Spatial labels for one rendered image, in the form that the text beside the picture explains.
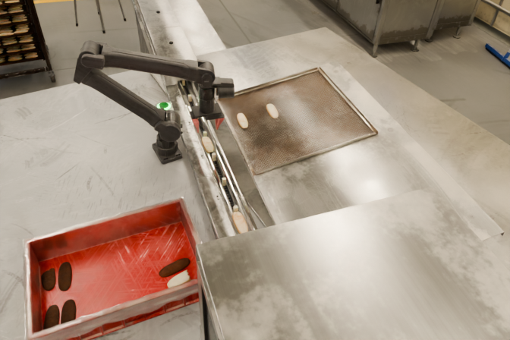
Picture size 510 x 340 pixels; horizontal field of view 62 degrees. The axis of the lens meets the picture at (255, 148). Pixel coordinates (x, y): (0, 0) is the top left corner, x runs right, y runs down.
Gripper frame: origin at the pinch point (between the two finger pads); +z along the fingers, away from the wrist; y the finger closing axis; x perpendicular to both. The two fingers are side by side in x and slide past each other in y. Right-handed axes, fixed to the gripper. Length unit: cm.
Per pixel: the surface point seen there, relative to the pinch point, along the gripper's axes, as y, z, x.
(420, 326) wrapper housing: 8, -38, -106
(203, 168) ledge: -5.1, 6.6, -14.7
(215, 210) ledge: -6.1, 6.6, -35.5
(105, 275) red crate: -43, 11, -47
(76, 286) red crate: -51, 11, -49
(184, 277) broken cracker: -21, 10, -56
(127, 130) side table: -28.8, 11.2, 21.2
